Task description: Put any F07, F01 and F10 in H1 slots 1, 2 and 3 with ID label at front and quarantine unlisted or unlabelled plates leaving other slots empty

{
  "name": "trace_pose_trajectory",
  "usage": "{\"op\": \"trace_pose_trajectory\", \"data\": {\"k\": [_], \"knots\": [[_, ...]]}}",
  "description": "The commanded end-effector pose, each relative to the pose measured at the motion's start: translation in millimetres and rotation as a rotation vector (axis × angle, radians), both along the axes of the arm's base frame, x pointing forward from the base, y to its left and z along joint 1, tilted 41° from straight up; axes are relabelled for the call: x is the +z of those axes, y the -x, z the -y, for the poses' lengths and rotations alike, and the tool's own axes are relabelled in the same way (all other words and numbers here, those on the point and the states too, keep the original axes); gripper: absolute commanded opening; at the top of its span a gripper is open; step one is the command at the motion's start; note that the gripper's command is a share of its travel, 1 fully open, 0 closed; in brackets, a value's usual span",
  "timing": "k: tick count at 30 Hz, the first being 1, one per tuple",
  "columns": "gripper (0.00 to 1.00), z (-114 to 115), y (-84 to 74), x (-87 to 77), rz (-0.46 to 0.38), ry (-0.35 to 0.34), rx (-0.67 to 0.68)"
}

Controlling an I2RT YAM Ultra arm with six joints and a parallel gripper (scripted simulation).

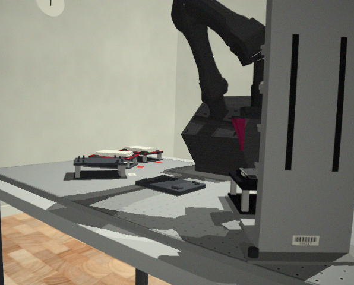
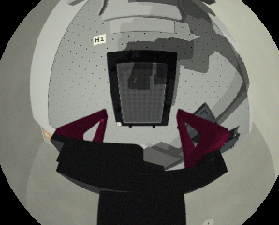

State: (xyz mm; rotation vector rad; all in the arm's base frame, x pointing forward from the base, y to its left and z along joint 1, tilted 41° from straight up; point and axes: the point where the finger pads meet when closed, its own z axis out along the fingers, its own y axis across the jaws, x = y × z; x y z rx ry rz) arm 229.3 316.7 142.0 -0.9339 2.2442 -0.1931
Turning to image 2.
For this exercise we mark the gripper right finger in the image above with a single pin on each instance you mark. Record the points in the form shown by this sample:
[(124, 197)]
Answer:
[(212, 137)]

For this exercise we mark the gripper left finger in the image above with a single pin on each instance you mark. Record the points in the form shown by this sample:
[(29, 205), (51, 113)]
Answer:
[(77, 128)]

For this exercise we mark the grey tower with black slots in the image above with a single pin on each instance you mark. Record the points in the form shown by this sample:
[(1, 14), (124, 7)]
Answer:
[(141, 15)]

